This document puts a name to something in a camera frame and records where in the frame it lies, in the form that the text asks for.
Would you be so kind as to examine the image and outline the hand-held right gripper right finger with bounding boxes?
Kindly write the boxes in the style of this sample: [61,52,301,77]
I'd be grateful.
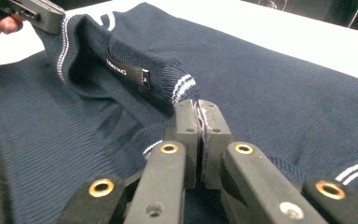
[198,99,233,190]

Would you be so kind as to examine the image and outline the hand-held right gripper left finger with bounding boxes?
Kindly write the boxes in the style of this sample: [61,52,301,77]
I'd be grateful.
[163,99,200,190]

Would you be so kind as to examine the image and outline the dark navy knit vest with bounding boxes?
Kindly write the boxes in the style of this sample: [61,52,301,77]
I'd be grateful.
[0,2,358,224]

